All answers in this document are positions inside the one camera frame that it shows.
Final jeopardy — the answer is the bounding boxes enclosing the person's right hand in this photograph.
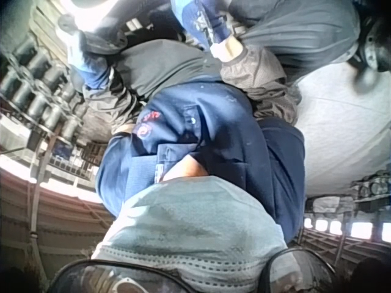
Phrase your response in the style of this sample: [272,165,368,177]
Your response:
[170,0,236,57]

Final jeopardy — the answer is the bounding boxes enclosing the person's left hand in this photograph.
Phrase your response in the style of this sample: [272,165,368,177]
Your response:
[57,14,109,90]

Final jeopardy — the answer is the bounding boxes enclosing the dark grey metal part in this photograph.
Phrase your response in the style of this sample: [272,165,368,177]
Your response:
[81,0,186,56]

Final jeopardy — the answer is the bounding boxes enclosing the rack of grey flanged pipe fittings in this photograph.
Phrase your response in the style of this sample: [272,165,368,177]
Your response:
[0,32,88,150]

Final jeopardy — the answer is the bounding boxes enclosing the person's legs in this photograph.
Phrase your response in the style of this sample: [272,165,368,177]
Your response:
[113,0,391,103]

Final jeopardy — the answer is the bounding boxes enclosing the metal shelf with parts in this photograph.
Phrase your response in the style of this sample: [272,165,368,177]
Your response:
[350,171,391,203]

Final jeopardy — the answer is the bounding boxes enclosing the metal grating frame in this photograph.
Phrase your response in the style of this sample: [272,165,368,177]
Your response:
[30,134,103,187]

